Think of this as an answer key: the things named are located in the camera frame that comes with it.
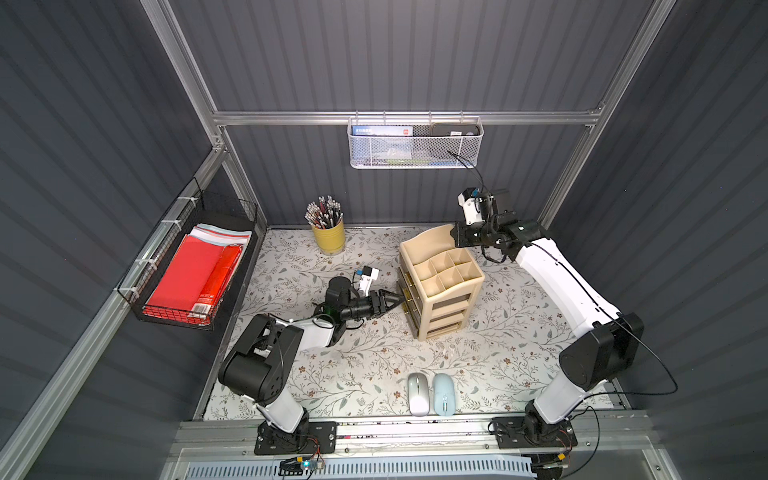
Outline beige drawer organizer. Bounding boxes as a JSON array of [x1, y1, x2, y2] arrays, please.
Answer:
[[398, 224, 485, 341]]

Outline grey computer mouse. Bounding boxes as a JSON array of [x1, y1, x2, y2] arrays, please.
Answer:
[[407, 372, 430, 417]]

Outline light blue computer mouse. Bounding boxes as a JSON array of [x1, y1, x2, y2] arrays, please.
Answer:
[[433, 373, 457, 416]]

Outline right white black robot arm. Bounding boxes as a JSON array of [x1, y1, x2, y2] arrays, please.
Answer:
[[451, 221, 644, 437]]

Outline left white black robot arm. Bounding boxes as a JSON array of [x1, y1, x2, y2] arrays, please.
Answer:
[[218, 276, 405, 434]]

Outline yellow pen cup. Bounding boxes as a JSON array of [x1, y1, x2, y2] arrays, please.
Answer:
[[312, 220, 345, 255]]

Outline bundle of pens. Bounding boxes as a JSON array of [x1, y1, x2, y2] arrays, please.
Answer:
[[305, 195, 343, 230]]

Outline black device in basket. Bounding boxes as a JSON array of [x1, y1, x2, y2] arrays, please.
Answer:
[[429, 123, 482, 137]]

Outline blue box in basket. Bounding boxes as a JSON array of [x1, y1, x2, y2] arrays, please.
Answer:
[[349, 125, 414, 165]]

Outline small green circuit board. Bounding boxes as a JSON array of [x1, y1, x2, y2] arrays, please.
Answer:
[[278, 457, 325, 478]]

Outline red folder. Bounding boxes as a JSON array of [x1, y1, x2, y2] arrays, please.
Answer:
[[142, 234, 244, 327]]

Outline white ventilation grille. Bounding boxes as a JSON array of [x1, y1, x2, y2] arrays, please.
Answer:
[[181, 454, 537, 479]]

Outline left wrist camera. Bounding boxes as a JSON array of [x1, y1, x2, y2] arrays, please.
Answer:
[[353, 266, 380, 297]]

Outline white wire wall basket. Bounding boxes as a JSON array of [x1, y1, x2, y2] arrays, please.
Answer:
[[346, 117, 485, 170]]

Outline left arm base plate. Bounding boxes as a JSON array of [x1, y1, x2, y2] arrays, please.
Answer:
[[254, 421, 338, 456]]

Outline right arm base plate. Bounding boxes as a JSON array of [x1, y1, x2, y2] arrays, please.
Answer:
[[487, 416, 578, 450]]

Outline black wire side basket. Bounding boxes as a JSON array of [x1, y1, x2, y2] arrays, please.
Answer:
[[117, 184, 258, 330]]

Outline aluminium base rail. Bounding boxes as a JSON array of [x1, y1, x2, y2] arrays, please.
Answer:
[[167, 410, 662, 463]]

